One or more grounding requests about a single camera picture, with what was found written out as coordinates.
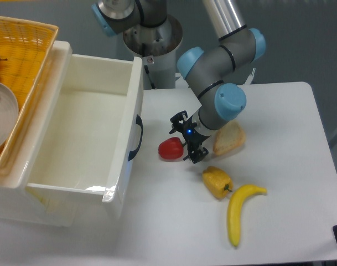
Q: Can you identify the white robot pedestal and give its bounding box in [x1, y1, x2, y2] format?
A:
[123, 15, 183, 90]

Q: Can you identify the black drawer handle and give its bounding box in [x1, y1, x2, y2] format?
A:
[128, 114, 143, 161]

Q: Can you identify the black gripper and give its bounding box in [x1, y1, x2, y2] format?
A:
[169, 110, 211, 164]

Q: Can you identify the red bell pepper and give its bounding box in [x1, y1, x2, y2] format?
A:
[158, 137, 184, 160]

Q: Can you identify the black cable on pedestal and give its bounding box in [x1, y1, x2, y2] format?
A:
[142, 43, 157, 90]

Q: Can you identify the grey plate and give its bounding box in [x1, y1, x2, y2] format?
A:
[0, 83, 19, 148]

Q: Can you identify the white open drawer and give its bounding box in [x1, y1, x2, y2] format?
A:
[28, 55, 143, 218]

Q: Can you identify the yellow woven basket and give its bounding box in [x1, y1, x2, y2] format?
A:
[0, 16, 59, 170]

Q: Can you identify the white drawer cabinet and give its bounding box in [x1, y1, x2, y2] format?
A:
[0, 41, 76, 226]

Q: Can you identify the triangular toast slice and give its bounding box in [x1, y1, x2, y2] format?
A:
[213, 120, 246, 156]

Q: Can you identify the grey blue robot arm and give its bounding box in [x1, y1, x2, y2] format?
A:
[91, 1, 266, 163]

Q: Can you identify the white mounting bracket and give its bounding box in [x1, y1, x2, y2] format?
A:
[244, 68, 256, 85]

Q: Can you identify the yellow bell pepper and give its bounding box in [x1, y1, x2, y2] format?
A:
[202, 166, 234, 200]

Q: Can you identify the yellow banana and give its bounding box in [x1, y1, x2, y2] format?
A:
[226, 184, 267, 247]

